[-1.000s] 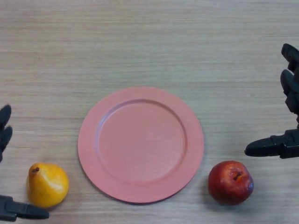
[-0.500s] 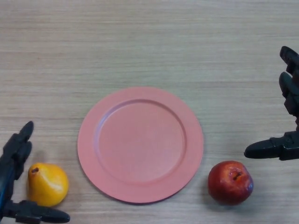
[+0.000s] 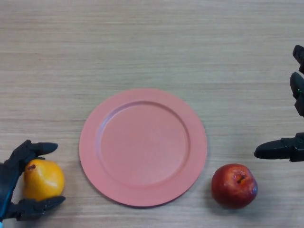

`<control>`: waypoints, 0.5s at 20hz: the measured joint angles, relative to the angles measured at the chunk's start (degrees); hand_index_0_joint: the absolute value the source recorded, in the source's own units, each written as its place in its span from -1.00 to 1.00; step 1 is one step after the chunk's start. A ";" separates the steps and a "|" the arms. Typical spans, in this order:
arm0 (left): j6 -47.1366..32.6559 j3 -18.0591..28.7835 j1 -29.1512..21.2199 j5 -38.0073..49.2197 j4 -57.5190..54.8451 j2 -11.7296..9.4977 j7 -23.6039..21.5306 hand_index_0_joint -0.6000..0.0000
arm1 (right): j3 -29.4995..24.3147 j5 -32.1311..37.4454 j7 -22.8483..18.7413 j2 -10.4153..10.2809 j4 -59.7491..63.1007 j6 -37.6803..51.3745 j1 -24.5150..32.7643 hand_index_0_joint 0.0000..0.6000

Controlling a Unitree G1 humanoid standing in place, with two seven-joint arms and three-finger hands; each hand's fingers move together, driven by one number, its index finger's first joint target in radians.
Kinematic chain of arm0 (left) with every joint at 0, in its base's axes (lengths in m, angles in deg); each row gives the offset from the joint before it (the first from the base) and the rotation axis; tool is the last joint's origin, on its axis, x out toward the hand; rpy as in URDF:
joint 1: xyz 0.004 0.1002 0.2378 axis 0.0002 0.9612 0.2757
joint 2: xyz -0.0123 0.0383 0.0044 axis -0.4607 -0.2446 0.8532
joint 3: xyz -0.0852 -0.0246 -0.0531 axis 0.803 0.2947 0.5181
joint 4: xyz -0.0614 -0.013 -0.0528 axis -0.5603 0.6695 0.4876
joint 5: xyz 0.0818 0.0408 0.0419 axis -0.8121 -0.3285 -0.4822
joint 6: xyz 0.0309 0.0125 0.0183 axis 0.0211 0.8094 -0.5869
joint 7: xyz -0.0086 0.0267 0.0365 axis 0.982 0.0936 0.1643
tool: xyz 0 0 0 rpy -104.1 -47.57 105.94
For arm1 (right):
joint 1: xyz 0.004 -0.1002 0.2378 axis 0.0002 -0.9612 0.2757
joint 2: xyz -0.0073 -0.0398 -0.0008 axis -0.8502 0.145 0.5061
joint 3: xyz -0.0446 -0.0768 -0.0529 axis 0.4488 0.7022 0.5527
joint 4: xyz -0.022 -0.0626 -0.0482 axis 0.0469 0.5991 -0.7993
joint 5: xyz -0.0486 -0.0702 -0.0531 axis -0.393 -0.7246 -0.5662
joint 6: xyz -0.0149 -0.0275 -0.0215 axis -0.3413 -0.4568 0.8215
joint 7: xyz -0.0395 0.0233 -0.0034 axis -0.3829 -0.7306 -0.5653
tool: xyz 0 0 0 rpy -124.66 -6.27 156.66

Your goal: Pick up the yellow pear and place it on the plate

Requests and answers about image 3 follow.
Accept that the pink round plate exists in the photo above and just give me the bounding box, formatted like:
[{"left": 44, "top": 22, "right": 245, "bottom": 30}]
[{"left": 79, "top": 88, "right": 208, "bottom": 209}]

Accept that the red apple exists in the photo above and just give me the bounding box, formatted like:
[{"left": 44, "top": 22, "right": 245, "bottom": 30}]
[{"left": 211, "top": 163, "right": 258, "bottom": 210}]

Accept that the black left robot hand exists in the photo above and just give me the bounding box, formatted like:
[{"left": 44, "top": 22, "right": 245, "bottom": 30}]
[{"left": 0, "top": 139, "right": 67, "bottom": 223}]

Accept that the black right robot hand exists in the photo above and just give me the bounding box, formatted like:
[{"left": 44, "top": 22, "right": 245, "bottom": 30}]
[{"left": 254, "top": 45, "right": 304, "bottom": 163}]

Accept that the yellow pear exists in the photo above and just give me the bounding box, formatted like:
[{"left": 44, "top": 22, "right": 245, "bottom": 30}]
[{"left": 23, "top": 159, "right": 65, "bottom": 202}]

